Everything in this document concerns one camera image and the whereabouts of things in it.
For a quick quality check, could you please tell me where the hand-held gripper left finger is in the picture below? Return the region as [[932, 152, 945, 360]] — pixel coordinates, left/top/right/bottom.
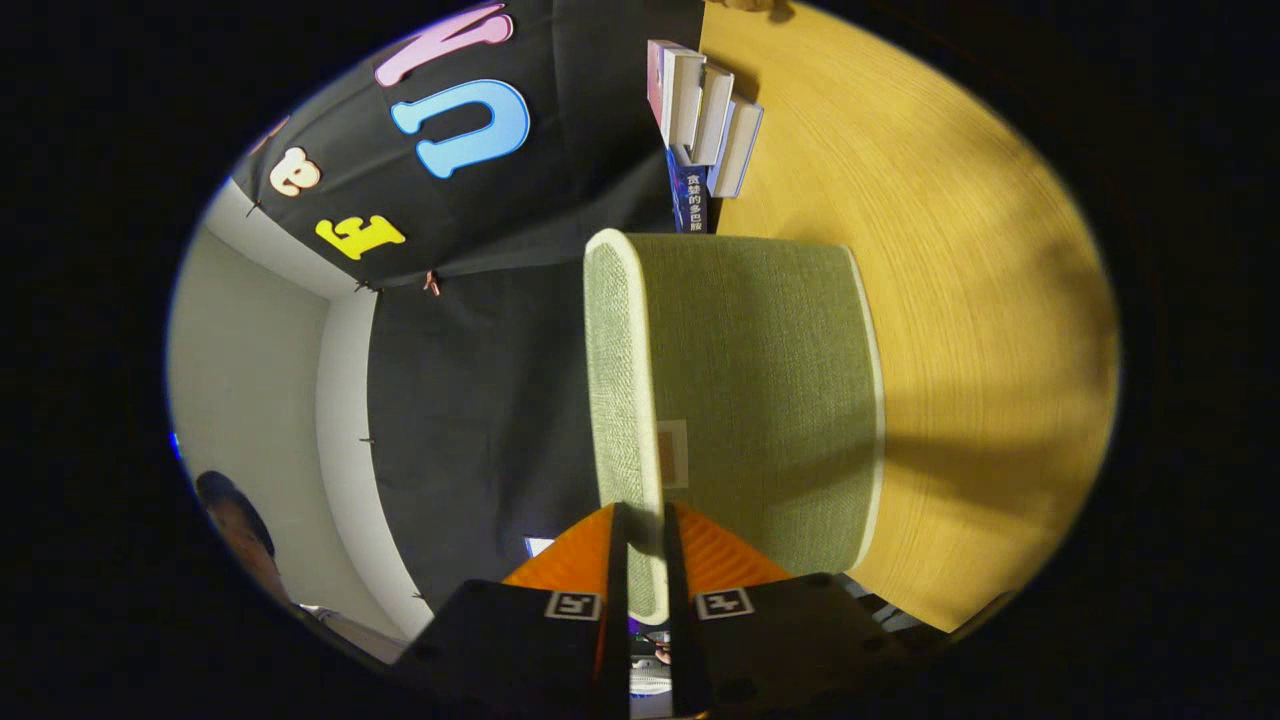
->
[[395, 503, 633, 720]]

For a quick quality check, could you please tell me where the green fabric storage box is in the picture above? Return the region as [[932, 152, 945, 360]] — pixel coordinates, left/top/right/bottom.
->
[[583, 229, 887, 626]]

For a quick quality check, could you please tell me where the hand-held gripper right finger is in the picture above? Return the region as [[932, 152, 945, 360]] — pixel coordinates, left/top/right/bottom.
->
[[662, 503, 911, 716]]

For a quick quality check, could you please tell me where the grey cover book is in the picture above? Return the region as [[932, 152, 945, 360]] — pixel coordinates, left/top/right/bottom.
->
[[690, 62, 736, 168]]

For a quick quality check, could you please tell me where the pale blue book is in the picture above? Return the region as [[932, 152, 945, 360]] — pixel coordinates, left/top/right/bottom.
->
[[708, 98, 765, 199]]

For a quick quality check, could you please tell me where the dark blue book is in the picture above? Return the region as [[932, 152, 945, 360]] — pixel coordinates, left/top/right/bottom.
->
[[666, 145, 710, 234]]

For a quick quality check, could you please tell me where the pink cover book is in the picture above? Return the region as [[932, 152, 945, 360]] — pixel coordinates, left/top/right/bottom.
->
[[646, 39, 707, 149]]

